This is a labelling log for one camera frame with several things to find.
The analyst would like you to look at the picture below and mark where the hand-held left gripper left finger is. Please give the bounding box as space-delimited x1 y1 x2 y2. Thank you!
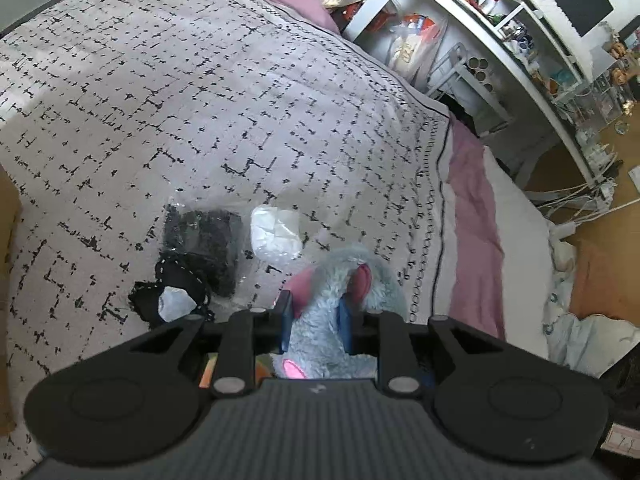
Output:
117 290 294 399

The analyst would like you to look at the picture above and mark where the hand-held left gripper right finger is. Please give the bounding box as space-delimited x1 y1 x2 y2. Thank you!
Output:
336 299 508 397

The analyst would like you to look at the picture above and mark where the blue plush toy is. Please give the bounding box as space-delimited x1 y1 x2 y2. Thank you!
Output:
270 244 410 381

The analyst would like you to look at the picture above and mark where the white item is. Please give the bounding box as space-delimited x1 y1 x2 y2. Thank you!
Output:
249 205 305 263

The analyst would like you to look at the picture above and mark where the black garment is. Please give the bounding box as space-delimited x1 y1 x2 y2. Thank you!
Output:
162 202 246 298

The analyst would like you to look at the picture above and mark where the black lace bra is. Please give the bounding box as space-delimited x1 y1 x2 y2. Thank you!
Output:
127 255 216 331

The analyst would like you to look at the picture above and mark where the cardboard box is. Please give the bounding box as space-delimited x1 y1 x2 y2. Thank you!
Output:
0 165 23 436

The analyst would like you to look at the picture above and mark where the pink bed sheet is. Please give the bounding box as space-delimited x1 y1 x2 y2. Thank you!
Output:
200 0 506 341

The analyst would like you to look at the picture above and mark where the white duvet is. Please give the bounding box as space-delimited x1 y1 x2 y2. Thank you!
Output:
482 145 576 361

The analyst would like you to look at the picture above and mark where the crumpled light printed cloth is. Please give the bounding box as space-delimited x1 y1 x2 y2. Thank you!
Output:
542 310 640 378

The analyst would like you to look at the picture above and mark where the printed blanket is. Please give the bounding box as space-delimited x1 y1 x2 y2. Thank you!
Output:
0 0 453 480

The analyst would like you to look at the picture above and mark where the clear plastic bag with items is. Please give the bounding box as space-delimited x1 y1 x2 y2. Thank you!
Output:
387 10 448 83

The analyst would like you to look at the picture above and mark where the white desk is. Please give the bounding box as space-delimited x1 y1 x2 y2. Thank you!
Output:
345 0 621 186

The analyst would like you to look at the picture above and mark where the clear acrylic organiser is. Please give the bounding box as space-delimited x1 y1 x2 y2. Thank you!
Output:
555 60 640 126

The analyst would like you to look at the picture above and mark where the white desk shelf riser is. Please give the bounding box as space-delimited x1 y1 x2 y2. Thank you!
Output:
495 0 587 81

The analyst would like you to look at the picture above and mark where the white wire rack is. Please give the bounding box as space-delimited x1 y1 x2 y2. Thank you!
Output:
425 42 516 136

